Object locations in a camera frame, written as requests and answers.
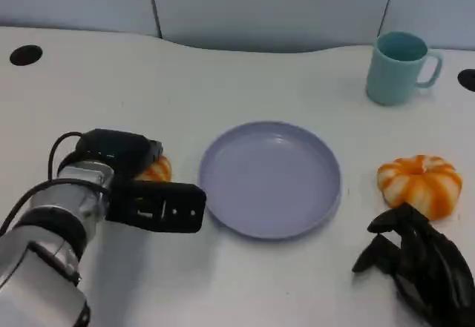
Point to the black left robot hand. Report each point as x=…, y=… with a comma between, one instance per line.
x=115, y=149

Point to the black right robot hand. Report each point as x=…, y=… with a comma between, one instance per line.
x=438, y=279

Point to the orange and white bread roll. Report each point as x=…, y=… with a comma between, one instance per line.
x=160, y=171
x=419, y=186

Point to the lilac plate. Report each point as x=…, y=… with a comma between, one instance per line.
x=269, y=182

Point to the pale green mug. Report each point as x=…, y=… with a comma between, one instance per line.
x=391, y=78

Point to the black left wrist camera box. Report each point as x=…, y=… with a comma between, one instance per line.
x=156, y=206

